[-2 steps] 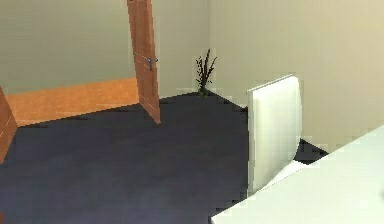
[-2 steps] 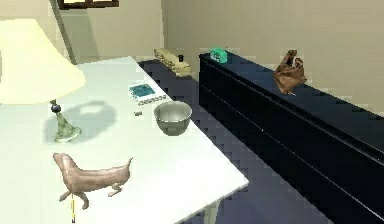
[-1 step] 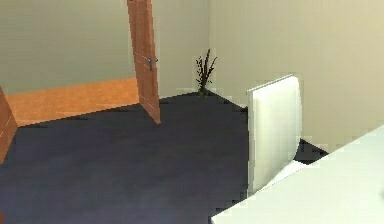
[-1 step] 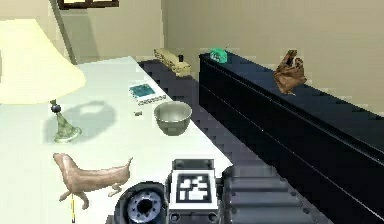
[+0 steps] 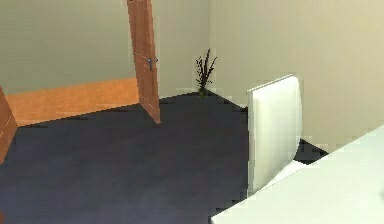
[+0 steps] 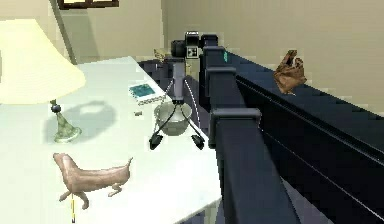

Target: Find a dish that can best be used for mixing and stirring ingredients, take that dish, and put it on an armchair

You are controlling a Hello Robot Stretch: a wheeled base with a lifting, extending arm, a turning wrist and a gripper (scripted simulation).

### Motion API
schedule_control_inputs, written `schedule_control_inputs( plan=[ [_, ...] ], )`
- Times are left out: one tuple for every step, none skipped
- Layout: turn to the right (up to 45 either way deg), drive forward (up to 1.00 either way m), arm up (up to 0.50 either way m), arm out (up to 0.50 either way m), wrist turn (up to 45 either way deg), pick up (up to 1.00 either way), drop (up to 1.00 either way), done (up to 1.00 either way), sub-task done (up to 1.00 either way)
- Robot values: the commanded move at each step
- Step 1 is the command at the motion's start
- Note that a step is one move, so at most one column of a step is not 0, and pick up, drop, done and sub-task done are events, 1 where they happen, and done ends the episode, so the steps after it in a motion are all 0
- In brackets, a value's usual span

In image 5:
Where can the dark leafless house plant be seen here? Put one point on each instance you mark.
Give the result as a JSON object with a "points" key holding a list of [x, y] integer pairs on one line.
{"points": [[204, 74]]}

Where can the brown wooden room door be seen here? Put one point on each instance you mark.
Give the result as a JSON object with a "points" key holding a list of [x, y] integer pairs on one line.
{"points": [[144, 50]]}

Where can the white chair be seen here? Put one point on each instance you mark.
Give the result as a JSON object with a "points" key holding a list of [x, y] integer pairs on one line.
{"points": [[273, 130]]}

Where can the white table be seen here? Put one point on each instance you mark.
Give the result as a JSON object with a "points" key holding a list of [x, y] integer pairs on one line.
{"points": [[320, 190]]}

